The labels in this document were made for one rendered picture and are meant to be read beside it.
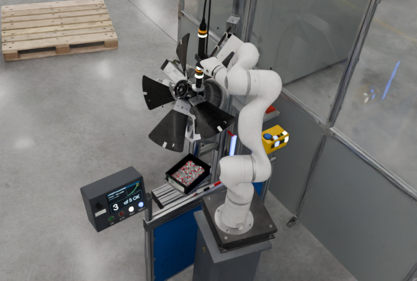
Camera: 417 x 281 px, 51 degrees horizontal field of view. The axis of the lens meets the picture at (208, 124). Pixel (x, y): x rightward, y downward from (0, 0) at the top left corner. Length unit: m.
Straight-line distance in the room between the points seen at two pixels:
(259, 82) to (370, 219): 1.49
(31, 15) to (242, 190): 4.19
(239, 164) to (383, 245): 1.39
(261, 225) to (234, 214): 0.19
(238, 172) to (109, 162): 2.11
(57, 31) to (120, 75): 0.96
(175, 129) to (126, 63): 2.44
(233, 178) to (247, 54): 0.52
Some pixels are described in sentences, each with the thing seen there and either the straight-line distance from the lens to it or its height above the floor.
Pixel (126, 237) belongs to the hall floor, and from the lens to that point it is 3.33.
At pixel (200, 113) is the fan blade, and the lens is 2.45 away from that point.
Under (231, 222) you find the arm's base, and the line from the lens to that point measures 2.11.
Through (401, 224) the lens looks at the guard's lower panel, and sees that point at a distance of 2.80.
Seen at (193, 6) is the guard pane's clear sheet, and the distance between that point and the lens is 3.67.
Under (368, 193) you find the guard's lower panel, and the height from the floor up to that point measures 0.77.
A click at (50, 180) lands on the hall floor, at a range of 3.75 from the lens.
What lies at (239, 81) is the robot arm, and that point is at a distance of 1.69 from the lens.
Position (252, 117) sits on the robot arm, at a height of 1.63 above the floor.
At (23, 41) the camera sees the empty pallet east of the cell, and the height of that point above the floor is 0.14.
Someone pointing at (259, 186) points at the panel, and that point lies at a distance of 2.86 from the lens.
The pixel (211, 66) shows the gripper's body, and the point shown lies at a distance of 2.24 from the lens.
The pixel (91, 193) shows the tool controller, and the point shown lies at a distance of 1.97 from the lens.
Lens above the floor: 2.76
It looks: 42 degrees down
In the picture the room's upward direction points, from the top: 6 degrees clockwise
